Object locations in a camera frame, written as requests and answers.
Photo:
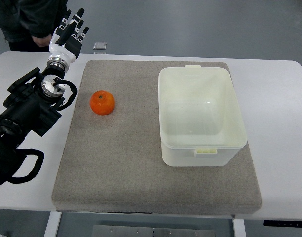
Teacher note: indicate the small silver floor plate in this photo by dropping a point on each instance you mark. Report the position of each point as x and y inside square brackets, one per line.
[100, 46]

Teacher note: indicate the white table leg left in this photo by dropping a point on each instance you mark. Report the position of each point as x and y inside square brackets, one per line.
[53, 224]

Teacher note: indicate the person in dark clothes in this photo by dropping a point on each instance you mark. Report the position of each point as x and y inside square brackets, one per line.
[28, 25]

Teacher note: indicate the black table control panel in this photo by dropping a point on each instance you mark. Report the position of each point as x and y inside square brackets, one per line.
[281, 223]

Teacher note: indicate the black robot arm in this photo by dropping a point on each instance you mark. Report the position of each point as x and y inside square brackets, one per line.
[34, 104]

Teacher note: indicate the grey felt mat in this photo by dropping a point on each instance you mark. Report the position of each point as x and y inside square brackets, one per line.
[113, 163]

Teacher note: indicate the orange fruit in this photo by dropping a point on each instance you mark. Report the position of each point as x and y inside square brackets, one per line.
[102, 102]

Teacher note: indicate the white plastic box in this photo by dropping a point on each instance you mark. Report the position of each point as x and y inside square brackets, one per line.
[199, 116]

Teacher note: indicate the white table leg right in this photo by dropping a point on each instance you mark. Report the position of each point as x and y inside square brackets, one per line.
[239, 228]

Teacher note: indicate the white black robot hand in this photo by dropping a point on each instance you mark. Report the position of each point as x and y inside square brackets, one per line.
[66, 42]

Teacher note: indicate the metal base plate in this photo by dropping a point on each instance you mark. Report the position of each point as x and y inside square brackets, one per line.
[128, 231]

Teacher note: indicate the white table leg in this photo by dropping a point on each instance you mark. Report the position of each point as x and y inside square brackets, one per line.
[239, 228]
[53, 224]

